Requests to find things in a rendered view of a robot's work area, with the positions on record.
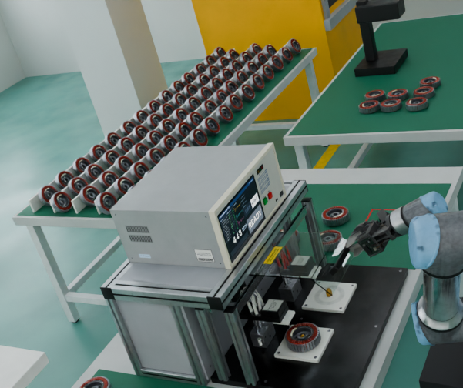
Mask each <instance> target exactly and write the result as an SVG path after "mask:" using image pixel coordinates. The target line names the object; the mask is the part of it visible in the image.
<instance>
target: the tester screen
mask: <svg viewBox="0 0 463 388"><path fill-rule="evenodd" d="M256 193H257V188H256V186H255V182H254V179H253V178H252V179H251V180H250V181H249V182H248V183H247V184H246V185H245V187H244V188H243V189H242V190H241V192H240V193H239V194H238V195H237V197H236V198H235V199H234V200H233V201H232V202H231V204H229V206H228V207H227V208H226V209H225V210H224V212H223V213H222V214H221V215H220V217H219V221H220V225H221V227H222V230H223V234H224V237H225V240H226V244H227V247H228V250H229V253H230V257H231V260H233V258H234V257H235V256H236V254H237V253H238V252H239V251H240V250H241V248H242V247H243V245H244V244H245V243H246V241H247V240H248V239H249V238H250V236H251V235H252V234H253V232H254V231H255V229H256V228H257V227H258V226H259V224H260V223H261V222H262V220H263V219H264V217H263V218H262V219H261V220H260V222H259V223H258V225H257V226H256V228H255V229H254V230H253V231H252V233H251V234H250V231H249V228H248V225H247V220H248V219H249V217H250V216H251V214H252V213H253V212H254V210H255V209H256V208H257V207H258V206H259V204H260V200H259V201H258V203H257V204H256V205H255V206H254V207H253V209H252V210H251V211H250V213H249V214H248V215H247V217H245V214H244V211H243V209H244V208H245V206H246V205H247V204H248V202H249V201H250V200H251V199H252V198H253V197H254V195H255V194H256ZM240 228H241V230H242V234H243V235H242V236H241V237H240V238H239V240H238V241H237V242H236V244H235V245H234V244H233V237H234V236H235V235H236V234H237V232H238V231H239V229H240ZM246 232H248V235H249V236H248V237H247V238H246V239H245V240H244V242H243V243H242V245H241V246H240V248H239V249H238V250H237V251H236V252H235V254H234V255H233V256H231V252H232V250H233V249H234V248H235V246H236V245H237V243H238V242H239V241H240V240H241V239H242V238H243V236H244V235H245V233H246Z"/></svg>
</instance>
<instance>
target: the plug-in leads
mask: <svg viewBox="0 0 463 388"><path fill-rule="evenodd" d="M255 291H256V292H257V290H255ZM254 294H255V295H256V296H257V303H258V305H257V303H256V300H255V297H254V295H252V296H251V297H252V299H251V297H250V299H251V301H252V304H253V305H252V306H253V309H252V306H251V305H250V302H249V301H248V302H247V305H248V308H249V310H250V313H252V312H255V316H258V315H259V313H258V311H259V312H260V311H261V309H262V307H263V306H264V302H263V300H262V298H261V296H260V294H259V293H258V292H257V294H256V293H254ZM257 307H258V308H259V309H258V311H257ZM247 310H248V309H247V306H245V307H244V308H243V309H242V310H241V312H240V313H242V314H245V313H246V312H247Z"/></svg>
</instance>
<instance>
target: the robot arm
mask: <svg viewBox="0 0 463 388"><path fill-rule="evenodd" d="M377 216H378V218H379V221H380V222H378V221H377V220H376V221H375V220H371V221H370V222H367V221H365V222H363V223H361V224H359V225H357V226H356V227H355V229H354V231H353V232H352V233H351V235H350V236H349V238H348V240H347V241H346V243H345V245H344V247H345V246H346V248H349V249H350V251H349V252H354V257H356V256H358V255H359V254H360V253H361V252H362V251H365V252H366V253H367V254H368V255H369V256H370V258H371V257H372V256H375V255H377V254H378V253H381V252H383V251H384V249H385V247H386V245H387V244H388V241H389V240H390V239H391V240H394V239H396V237H400V236H403V235H406V234H408V237H409V240H408V246H409V253H410V258H411V263H412V265H413V267H414V268H416V269H421V270H422V271H423V296H422V297H421V298H420V300H418V301H417V302H413V303H412V304H411V313H412V318H413V322H414V329H415V332H416V336H417V338H418V342H419V343H420V344H421V345H431V346H434V345H435V344H444V343H460V342H463V297H459V292H460V282H461V274H462V273H463V210H462V211H455V212H448V205H447V203H446V201H445V199H444V197H443V196H442V195H441V194H439V193H437V192H430V193H428V194H425V195H423V196H420V197H419V198H417V199H416V200H414V201H412V202H410V203H408V204H406V205H405V206H402V207H400V208H398V209H396V210H395V211H393V212H391V214H389V213H388V212H385V211H384V210H383V209H381V210H380V211H379V212H377ZM357 240H358V241H357ZM356 241H357V243H356V244H354V243H355V242H356ZM352 244H354V245H352ZM379 251H380V252H379Z"/></svg>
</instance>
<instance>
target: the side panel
mask: <svg viewBox="0 0 463 388"><path fill-rule="evenodd" d="M105 301H106V303H107V306H108V307H109V311H110V312H111V315H112V318H113V320H114V323H115V325H116V328H117V330H118V332H119V335H120V337H121V339H122V342H123V345H124V347H125V348H126V352H127V354H128V356H129V359H130V361H131V364H132V365H133V369H134V370H135V373H136V375H139V374H140V376H148V377H153V378H158V379H163V380H172V381H176V382H181V383H191V384H196V385H201V386H202V384H203V386H207V383H208V382H209V381H210V379H208V380H206V377H205V375H204V372H203V369H202V367H201V364H200V360H199V358H198V356H197V353H196V349H195V347H194V345H193V341H192V338H191V336H190V332H189V330H188V327H187V325H186V321H185V319H184V317H183V313H182V310H181V308H180V306H171V305H163V304H155V303H140V302H132V301H124V300H114V299H105Z"/></svg>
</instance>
